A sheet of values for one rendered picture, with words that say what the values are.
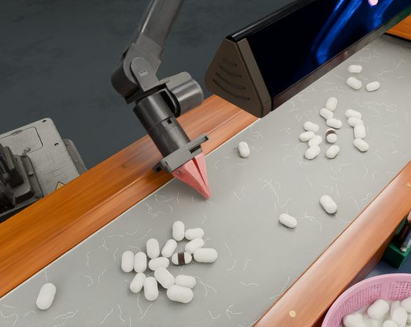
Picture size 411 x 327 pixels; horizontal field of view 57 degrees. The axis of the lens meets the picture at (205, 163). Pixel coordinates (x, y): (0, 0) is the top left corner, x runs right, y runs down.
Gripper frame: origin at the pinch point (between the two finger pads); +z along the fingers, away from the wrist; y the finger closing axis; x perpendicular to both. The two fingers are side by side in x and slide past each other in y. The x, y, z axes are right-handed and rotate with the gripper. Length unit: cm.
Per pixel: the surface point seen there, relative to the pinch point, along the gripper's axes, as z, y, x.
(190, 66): -61, 105, 146
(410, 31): -4, 66, -5
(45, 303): -0.5, -30.5, 0.9
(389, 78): 3, 56, -2
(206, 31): -84, 144, 164
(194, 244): 5.1, -8.6, -4.4
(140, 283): 4.8, -18.5, -3.5
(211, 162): -4.0, 6.8, 5.3
